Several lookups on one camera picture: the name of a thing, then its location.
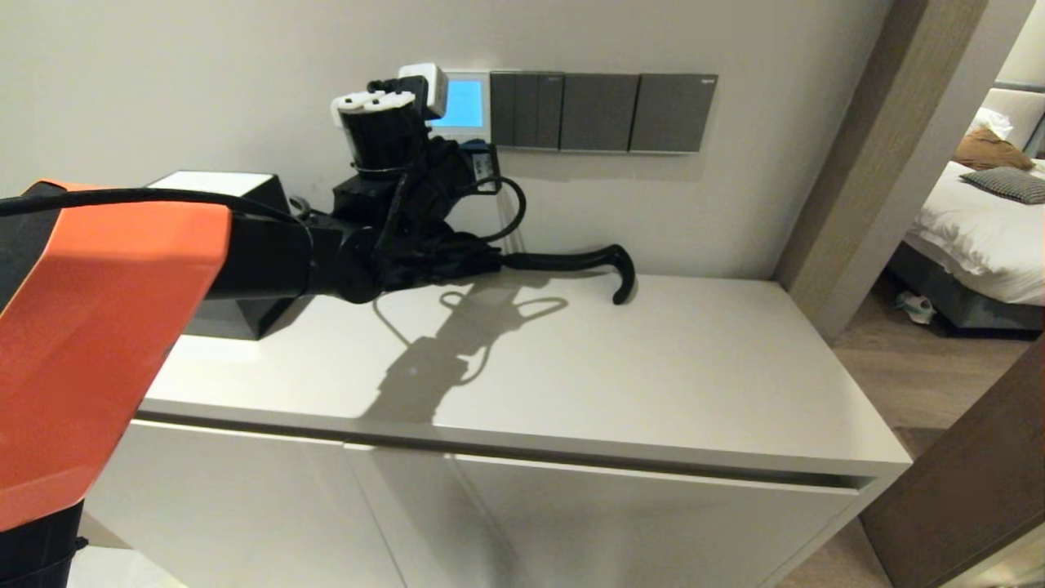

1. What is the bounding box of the wide white cabinet door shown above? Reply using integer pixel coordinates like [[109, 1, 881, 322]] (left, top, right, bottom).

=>
[[345, 442, 858, 588]]

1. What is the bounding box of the white sideboard cabinet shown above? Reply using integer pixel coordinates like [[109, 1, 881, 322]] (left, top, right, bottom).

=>
[[86, 249, 913, 588]]

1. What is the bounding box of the bed with white sheets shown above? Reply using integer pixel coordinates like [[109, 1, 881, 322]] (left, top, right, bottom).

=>
[[902, 159, 1045, 310]]

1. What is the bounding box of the light wooden door frame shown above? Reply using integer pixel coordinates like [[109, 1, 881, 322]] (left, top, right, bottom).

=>
[[774, 0, 1036, 344]]

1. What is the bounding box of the brown cushion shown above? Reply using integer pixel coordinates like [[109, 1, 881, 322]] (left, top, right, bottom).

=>
[[951, 131, 1036, 175]]

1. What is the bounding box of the white slipper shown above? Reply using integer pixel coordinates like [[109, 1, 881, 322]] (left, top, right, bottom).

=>
[[894, 292, 936, 327]]

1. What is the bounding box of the grey triple rocker wall switch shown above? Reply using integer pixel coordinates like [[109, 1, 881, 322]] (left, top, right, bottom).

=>
[[491, 72, 565, 153]]

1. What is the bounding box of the grey plain wall switch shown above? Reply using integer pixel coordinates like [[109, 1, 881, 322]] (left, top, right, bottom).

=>
[[560, 73, 639, 154]]

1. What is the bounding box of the long black arm cable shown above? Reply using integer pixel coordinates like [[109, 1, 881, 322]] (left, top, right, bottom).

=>
[[0, 187, 305, 225]]

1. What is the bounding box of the dark brown wooden door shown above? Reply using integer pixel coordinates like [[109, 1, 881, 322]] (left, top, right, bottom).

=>
[[857, 339, 1045, 588]]

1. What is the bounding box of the black white checkered cushion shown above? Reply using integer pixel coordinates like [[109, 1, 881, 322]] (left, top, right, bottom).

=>
[[958, 168, 1045, 207]]

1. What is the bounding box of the white pillow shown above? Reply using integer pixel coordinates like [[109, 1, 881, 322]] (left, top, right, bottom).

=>
[[966, 109, 1013, 144]]

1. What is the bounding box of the dark grey bed base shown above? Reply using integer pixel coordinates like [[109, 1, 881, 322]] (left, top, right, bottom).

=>
[[886, 243, 1045, 340]]

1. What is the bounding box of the grey wall switch with logo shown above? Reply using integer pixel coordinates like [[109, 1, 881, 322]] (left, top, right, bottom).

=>
[[628, 73, 719, 155]]

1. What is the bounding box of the white wall thermostat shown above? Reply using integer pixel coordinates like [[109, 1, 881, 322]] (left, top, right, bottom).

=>
[[439, 70, 492, 148]]

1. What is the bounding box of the looped black gripper cable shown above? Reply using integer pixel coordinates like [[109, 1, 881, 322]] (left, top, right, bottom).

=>
[[445, 175, 528, 244]]

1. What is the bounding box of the black folded umbrella curved handle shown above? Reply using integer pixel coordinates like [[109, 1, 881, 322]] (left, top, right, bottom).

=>
[[380, 233, 636, 306]]

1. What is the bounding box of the black tissue box white top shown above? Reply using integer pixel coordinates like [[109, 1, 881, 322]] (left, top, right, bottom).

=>
[[147, 171, 295, 341]]

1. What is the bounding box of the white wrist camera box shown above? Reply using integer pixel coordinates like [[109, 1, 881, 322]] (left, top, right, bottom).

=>
[[398, 63, 449, 120]]

